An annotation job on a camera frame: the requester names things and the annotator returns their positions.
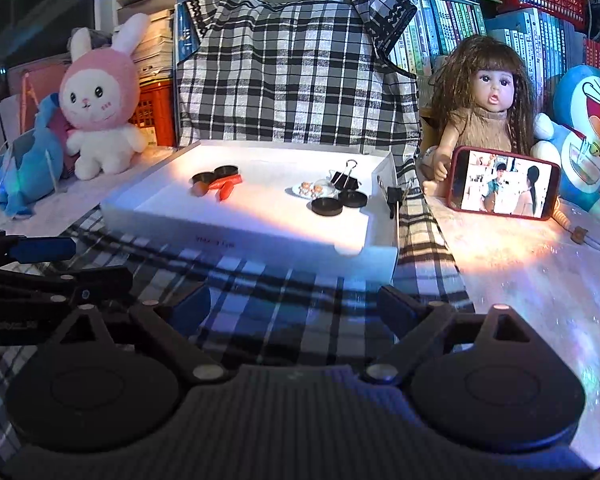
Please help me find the blue dinosaur plush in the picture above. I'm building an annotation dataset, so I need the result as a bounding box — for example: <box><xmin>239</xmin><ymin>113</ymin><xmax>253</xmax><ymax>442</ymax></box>
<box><xmin>0</xmin><ymin>93</ymin><xmax>65</xmax><ymax>218</ymax></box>

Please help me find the red chili pepper toy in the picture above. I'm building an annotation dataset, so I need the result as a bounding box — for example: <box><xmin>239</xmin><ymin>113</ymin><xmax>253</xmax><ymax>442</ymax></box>
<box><xmin>209</xmin><ymin>174</ymin><xmax>242</xmax><ymax>190</ymax></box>

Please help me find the black round cap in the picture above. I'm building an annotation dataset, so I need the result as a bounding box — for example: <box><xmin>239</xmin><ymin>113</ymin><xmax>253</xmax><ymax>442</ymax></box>
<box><xmin>338</xmin><ymin>190</ymin><xmax>368</xmax><ymax>208</ymax></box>
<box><xmin>309</xmin><ymin>197</ymin><xmax>343</xmax><ymax>217</ymax></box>
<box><xmin>191</xmin><ymin>171</ymin><xmax>216</xmax><ymax>184</ymax></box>

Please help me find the brown haired doll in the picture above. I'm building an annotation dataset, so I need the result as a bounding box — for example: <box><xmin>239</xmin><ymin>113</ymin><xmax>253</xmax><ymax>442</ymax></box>
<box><xmin>419</xmin><ymin>35</ymin><xmax>535</xmax><ymax>196</ymax></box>

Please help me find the white shallow cardboard box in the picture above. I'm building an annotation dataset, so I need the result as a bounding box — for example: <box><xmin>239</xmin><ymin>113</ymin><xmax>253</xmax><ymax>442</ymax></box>
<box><xmin>100</xmin><ymin>141</ymin><xmax>399</xmax><ymax>283</ymax></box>

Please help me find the black white plaid cloth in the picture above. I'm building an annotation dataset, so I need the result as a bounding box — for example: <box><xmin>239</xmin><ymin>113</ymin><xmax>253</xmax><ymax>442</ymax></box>
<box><xmin>5</xmin><ymin>0</ymin><xmax>473</xmax><ymax>368</ymax></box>

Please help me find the black round lid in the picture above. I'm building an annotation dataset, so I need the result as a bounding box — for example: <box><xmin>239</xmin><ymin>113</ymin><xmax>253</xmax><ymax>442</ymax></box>
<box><xmin>213</xmin><ymin>165</ymin><xmax>239</xmax><ymax>179</ymax></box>

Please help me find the pink white bunny plush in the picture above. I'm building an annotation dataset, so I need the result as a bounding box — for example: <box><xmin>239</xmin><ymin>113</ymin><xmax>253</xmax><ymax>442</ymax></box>
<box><xmin>58</xmin><ymin>13</ymin><xmax>150</xmax><ymax>181</ymax></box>

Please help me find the red cased smartphone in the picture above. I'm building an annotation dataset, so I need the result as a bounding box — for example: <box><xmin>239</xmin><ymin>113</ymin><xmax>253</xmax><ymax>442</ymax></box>
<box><xmin>447</xmin><ymin>146</ymin><xmax>561</xmax><ymax>221</ymax></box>

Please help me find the red plastic crate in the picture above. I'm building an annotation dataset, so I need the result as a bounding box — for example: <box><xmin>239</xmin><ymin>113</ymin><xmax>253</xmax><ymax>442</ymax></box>
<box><xmin>130</xmin><ymin>79</ymin><xmax>176</xmax><ymax>148</ymax></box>

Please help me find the stack of books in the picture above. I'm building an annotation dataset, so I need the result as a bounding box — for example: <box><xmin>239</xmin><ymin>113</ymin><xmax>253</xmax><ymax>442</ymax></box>
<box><xmin>117</xmin><ymin>0</ymin><xmax>199</xmax><ymax>84</ymax></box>

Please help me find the pink handbag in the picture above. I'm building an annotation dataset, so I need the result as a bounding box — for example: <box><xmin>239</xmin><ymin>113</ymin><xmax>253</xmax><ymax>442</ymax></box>
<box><xmin>7</xmin><ymin>58</ymin><xmax>70</xmax><ymax>133</ymax></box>

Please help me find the large black binder clip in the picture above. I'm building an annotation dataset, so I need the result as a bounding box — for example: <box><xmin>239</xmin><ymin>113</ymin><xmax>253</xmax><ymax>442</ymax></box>
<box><xmin>377</xmin><ymin>177</ymin><xmax>413</xmax><ymax>219</ymax></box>

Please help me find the blue Doraemon plush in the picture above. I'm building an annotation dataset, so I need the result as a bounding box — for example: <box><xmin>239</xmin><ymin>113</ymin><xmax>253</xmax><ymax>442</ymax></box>
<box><xmin>531</xmin><ymin>65</ymin><xmax>600</xmax><ymax>221</ymax></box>

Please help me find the small black binder clip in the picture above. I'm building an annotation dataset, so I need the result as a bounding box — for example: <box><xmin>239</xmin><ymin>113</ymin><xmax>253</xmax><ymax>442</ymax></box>
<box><xmin>329</xmin><ymin>159</ymin><xmax>359</xmax><ymax>191</ymax></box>

